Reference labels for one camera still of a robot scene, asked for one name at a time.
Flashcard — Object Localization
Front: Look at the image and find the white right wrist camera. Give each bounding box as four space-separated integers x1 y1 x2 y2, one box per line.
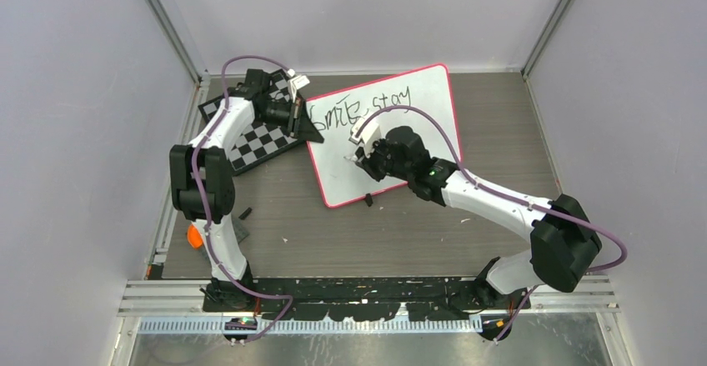
348 116 382 157

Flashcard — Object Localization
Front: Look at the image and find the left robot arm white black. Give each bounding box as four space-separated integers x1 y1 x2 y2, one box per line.
169 69 323 311

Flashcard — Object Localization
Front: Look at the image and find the grey studded baseplate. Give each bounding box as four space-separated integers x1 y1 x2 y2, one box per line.
232 218 250 244

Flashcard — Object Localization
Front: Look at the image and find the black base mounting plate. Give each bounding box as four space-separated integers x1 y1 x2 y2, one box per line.
200 277 527 322

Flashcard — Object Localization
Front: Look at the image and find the black marker cap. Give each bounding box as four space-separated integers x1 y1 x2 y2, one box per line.
238 208 252 220

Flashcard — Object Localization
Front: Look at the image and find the black white chessboard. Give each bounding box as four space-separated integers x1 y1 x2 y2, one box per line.
198 69 304 177

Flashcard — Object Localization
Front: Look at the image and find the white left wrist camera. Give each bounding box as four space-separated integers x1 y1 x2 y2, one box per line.
285 68 310 100

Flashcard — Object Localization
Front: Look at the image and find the whiteboard with pink frame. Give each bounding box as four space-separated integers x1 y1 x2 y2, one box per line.
307 63 463 208

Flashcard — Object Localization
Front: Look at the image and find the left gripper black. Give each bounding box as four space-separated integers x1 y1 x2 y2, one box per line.
256 98 323 143

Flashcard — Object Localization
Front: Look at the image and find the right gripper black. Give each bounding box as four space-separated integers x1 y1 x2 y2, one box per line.
356 135 413 182

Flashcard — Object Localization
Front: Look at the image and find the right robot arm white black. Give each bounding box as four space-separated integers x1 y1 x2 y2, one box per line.
349 123 601 308

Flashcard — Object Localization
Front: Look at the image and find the aluminium frame rail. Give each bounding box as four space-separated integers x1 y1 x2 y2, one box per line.
118 275 619 335

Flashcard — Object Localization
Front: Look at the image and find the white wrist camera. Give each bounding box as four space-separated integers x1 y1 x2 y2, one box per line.
348 116 382 157
285 68 310 100

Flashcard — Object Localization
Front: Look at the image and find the orange curved brick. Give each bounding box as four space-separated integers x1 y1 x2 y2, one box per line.
187 224 203 250

